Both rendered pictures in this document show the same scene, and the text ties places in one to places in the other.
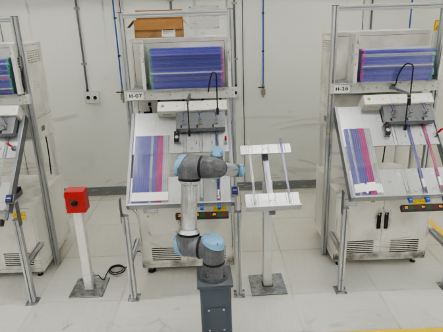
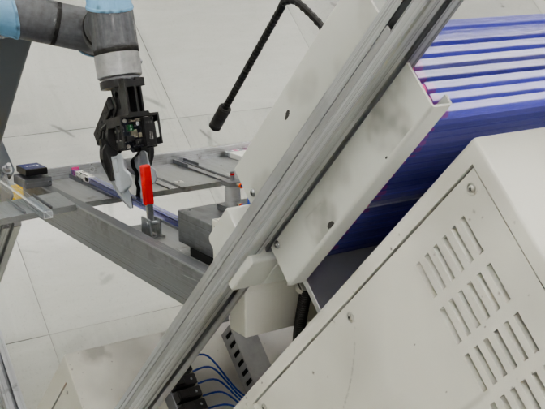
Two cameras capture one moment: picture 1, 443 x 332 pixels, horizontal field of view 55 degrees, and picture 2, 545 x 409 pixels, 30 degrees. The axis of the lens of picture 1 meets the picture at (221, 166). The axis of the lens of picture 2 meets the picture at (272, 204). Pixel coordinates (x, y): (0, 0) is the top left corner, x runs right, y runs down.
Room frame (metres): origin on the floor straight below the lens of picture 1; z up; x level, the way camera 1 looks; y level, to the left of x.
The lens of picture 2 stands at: (3.50, -0.68, 2.27)
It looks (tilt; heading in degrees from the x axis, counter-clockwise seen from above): 49 degrees down; 127
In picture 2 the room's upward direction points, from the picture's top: 35 degrees clockwise
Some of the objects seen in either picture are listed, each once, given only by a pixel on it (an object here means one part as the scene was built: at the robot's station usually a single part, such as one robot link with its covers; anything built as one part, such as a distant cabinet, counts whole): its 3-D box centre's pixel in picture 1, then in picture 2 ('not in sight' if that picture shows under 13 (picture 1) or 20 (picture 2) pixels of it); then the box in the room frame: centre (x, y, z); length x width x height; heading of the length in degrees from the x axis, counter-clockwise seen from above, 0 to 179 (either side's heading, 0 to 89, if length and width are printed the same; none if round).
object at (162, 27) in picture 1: (172, 23); not in sight; (3.34, 0.33, 1.82); 0.68 x 0.30 x 0.20; 90
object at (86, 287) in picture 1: (82, 240); not in sight; (2.70, 1.00, 0.39); 0.24 x 0.24 x 0.78; 0
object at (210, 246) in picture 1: (211, 248); not in sight; (1.96, 0.06, 0.72); 0.13 x 0.12 x 0.14; 71
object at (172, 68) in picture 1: (186, 67); (514, 121); (3.04, 0.22, 1.52); 0.51 x 0.13 x 0.27; 90
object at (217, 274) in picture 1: (213, 267); not in sight; (1.96, 0.06, 0.60); 0.15 x 0.15 x 0.10
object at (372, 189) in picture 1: (380, 181); not in sight; (2.99, -1.19, 0.65); 1.01 x 0.73 x 1.29; 0
